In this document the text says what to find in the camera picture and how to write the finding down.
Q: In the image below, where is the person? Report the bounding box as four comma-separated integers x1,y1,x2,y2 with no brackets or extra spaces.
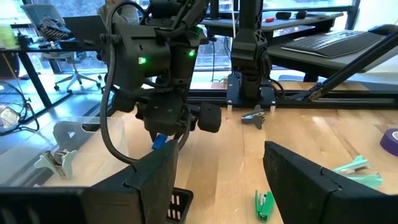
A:
98,0,141,26

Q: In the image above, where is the black aluminium table frame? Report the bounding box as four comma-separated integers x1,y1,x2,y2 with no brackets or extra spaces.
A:
186,30,398,110

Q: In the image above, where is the black keyboard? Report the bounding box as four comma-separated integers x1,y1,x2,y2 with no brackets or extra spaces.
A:
280,29,386,59

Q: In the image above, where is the pale beige staple remover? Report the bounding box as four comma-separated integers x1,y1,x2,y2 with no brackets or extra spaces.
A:
33,148,78,179

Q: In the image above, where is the black laptop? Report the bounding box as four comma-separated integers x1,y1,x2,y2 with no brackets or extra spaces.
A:
63,14,108,43
201,11,398,83

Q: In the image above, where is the blue mini stapler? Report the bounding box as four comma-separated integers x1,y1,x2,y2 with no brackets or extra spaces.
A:
151,133,169,151

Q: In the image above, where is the grey staple remover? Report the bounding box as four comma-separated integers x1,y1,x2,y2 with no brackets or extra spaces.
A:
241,104,267,130

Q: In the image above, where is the mint staple remover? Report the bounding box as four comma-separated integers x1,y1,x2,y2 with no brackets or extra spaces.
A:
333,154,384,190

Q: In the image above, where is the black white striped bundle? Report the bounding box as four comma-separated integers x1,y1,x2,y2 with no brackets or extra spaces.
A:
38,16,73,42

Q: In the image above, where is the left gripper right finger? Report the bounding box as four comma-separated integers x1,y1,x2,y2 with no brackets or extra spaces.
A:
262,140,398,224

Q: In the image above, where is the green mini stapler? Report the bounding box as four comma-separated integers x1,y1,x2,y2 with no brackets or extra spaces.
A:
254,189,276,223

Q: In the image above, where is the black mesh basket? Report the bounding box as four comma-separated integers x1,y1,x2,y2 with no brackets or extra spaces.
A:
164,187,195,224

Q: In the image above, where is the black side desk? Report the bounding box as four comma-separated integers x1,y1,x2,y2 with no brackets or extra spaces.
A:
0,39,107,109

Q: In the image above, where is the black computer mouse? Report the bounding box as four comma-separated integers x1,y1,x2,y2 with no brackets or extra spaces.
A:
368,24,398,37

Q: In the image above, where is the purple tape roll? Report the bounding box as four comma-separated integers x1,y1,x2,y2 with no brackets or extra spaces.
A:
379,128,398,157

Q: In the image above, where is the yellow-green cup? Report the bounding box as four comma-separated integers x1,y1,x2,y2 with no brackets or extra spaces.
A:
0,24,16,49

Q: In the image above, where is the black floor fan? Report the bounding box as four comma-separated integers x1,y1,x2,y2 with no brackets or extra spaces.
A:
0,80,40,136

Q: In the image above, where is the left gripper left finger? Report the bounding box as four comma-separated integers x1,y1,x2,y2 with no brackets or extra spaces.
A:
81,139,180,224

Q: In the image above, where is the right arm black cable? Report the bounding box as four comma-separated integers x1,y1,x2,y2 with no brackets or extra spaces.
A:
99,0,141,165

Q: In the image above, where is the grey office chair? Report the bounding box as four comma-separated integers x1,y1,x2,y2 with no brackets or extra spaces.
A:
21,3,104,94

